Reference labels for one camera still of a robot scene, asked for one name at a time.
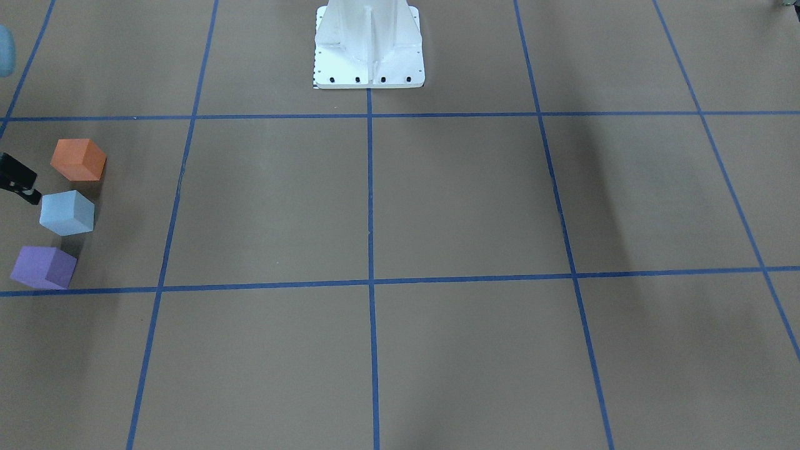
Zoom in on white pedestal column with base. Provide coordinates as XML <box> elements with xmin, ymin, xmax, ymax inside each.
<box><xmin>312</xmin><ymin>1</ymin><xmax>426</xmax><ymax>89</ymax></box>

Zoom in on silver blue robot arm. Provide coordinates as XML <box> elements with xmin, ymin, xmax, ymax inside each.
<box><xmin>1</xmin><ymin>25</ymin><xmax>42</xmax><ymax>206</ymax></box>

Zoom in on light blue foam block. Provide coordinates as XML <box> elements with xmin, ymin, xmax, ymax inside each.
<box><xmin>39</xmin><ymin>190</ymin><xmax>95</xmax><ymax>236</ymax></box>

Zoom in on purple foam block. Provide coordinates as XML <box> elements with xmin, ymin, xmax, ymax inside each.
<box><xmin>9</xmin><ymin>246</ymin><xmax>78</xmax><ymax>290</ymax></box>

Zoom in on orange foam block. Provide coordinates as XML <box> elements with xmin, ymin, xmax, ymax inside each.
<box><xmin>51</xmin><ymin>139</ymin><xmax>108</xmax><ymax>182</ymax></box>

